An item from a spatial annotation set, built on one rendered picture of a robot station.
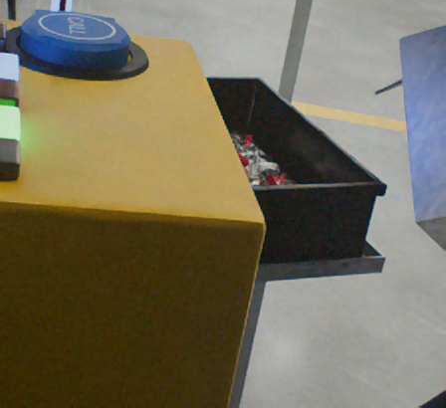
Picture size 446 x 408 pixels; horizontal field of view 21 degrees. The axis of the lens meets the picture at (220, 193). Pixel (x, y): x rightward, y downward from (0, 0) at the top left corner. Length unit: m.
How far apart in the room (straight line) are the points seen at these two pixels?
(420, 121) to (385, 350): 1.70
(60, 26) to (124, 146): 0.08
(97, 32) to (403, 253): 2.42
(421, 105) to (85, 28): 0.35
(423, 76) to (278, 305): 1.75
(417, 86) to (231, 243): 0.43
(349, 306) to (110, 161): 2.19
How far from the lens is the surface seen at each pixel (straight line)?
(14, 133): 0.35
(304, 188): 0.84
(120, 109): 0.39
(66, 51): 0.42
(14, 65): 0.40
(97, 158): 0.36
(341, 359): 2.35
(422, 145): 0.74
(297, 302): 2.51
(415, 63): 0.76
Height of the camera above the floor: 1.22
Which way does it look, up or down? 25 degrees down
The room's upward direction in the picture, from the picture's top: 11 degrees clockwise
